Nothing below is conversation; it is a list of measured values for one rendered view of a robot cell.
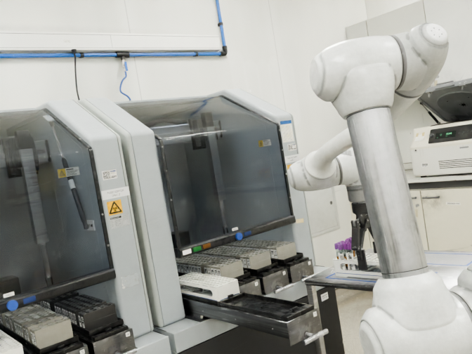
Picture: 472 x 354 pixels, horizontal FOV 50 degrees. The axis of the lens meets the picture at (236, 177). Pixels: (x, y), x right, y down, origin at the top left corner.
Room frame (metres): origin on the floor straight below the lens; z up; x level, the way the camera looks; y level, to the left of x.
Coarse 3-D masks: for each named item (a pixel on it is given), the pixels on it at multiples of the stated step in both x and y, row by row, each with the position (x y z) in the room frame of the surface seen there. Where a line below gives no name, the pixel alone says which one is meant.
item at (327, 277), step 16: (432, 256) 1.81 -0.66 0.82; (448, 256) 1.78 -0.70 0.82; (464, 256) 1.75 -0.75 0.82; (320, 272) 1.85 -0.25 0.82; (448, 272) 1.60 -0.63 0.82; (352, 288) 1.64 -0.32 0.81; (368, 288) 1.60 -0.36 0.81; (448, 288) 1.45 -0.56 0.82; (320, 320) 1.78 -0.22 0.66; (320, 352) 1.77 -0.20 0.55
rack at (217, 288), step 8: (192, 272) 2.00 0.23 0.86; (184, 280) 1.88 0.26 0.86; (192, 280) 1.86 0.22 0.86; (200, 280) 1.85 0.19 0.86; (208, 280) 1.83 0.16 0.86; (216, 280) 1.80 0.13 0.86; (224, 280) 1.79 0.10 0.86; (232, 280) 1.76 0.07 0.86; (184, 288) 1.91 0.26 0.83; (192, 288) 1.89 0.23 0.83; (200, 288) 1.88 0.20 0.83; (208, 288) 1.75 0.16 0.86; (216, 288) 1.71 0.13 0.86; (224, 288) 1.73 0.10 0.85; (232, 288) 1.75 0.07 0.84; (200, 296) 1.79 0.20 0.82; (208, 296) 1.75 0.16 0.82; (216, 296) 1.71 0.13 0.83; (224, 296) 1.72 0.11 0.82
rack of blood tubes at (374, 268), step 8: (368, 256) 1.72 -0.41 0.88; (376, 256) 1.70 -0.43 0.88; (336, 264) 1.75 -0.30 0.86; (368, 264) 1.66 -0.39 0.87; (376, 264) 1.64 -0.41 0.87; (336, 272) 1.76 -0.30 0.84; (344, 272) 1.73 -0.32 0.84; (352, 272) 1.71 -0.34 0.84; (360, 272) 1.69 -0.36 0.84; (368, 272) 1.66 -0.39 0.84; (376, 272) 1.72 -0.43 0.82
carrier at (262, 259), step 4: (260, 252) 2.09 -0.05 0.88; (264, 252) 2.08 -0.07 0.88; (268, 252) 2.09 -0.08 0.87; (248, 256) 2.04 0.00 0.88; (252, 256) 2.04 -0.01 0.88; (256, 256) 2.05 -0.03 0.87; (260, 256) 2.06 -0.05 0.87; (264, 256) 2.07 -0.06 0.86; (268, 256) 2.09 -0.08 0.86; (248, 260) 2.03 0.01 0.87; (252, 260) 2.03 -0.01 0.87; (256, 260) 2.05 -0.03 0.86; (260, 260) 2.06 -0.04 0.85; (264, 260) 2.07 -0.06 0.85; (268, 260) 2.09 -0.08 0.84; (248, 264) 2.04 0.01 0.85; (252, 264) 2.03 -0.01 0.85; (256, 264) 2.05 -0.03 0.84; (260, 264) 2.06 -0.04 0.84; (264, 264) 2.07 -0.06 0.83; (268, 264) 2.08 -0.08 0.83; (252, 268) 2.03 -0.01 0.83; (256, 268) 2.04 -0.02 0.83
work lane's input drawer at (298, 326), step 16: (192, 304) 1.81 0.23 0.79; (208, 304) 1.73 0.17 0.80; (224, 304) 1.67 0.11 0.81; (240, 304) 1.68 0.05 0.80; (256, 304) 1.65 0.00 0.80; (272, 304) 1.62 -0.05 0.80; (288, 304) 1.58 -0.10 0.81; (304, 304) 1.53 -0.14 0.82; (224, 320) 1.66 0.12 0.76; (240, 320) 1.59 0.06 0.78; (256, 320) 1.53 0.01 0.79; (272, 320) 1.47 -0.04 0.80; (288, 320) 1.43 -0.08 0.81; (304, 320) 1.46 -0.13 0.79; (288, 336) 1.42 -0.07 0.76; (304, 336) 1.46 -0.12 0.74; (320, 336) 1.44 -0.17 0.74
